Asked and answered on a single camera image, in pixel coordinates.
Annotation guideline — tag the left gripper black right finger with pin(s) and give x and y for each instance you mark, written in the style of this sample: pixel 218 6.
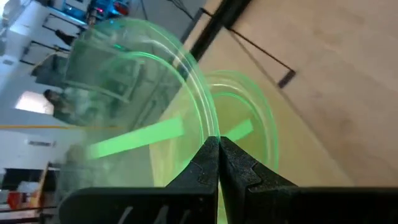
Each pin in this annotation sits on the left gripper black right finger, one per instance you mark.
pixel 280 205

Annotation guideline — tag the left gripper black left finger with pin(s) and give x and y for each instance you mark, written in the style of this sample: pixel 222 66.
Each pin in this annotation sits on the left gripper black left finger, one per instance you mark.
pixel 186 205

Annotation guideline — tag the green translucent plastic plate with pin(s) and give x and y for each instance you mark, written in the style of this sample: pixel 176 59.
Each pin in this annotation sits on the green translucent plastic plate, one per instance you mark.
pixel 248 105
pixel 124 93

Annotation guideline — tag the person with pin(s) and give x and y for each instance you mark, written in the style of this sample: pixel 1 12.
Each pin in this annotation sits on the person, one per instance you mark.
pixel 57 102

